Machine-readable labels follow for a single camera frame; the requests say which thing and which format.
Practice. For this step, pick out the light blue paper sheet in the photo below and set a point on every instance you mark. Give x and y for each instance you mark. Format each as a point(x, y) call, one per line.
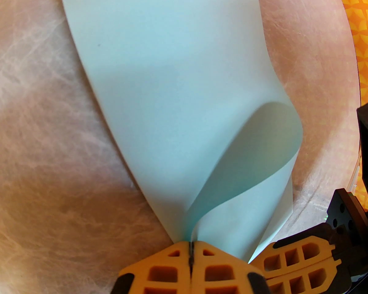
point(171, 72)

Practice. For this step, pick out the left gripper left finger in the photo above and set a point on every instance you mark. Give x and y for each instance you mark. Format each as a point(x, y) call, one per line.
point(159, 271)

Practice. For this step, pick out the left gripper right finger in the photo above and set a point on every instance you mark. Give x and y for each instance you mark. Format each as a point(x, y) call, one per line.
point(224, 271)

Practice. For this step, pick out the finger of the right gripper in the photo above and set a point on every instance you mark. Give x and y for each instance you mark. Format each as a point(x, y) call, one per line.
point(297, 254)
point(303, 282)

